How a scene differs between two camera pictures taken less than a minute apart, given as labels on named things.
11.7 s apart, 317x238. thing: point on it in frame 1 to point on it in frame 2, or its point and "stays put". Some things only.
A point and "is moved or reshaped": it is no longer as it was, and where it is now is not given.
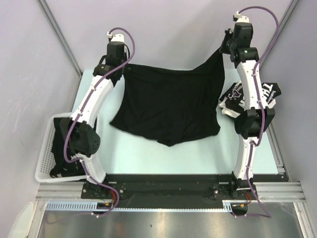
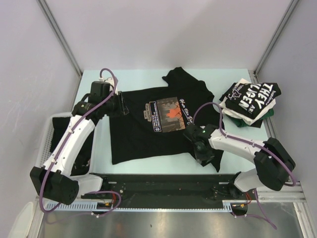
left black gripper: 124,55 to 118,96
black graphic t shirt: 171,105 is moved or reshaped
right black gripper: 223,49 to 199,157
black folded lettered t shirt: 235,95 stays put
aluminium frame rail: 277,191 stays put
